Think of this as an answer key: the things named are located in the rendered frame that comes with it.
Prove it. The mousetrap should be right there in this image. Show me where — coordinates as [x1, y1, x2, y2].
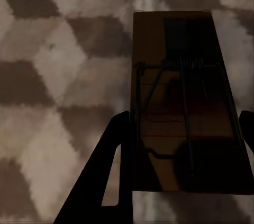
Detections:
[130, 11, 254, 195]

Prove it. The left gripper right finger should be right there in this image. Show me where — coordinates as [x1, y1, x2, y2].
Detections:
[239, 110, 254, 152]

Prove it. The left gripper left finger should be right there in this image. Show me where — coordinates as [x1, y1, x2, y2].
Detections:
[53, 111, 133, 224]

